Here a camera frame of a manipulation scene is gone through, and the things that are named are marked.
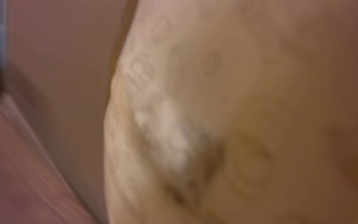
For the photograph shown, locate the brown snack bag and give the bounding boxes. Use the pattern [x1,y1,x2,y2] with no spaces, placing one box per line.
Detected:
[104,0,358,223]

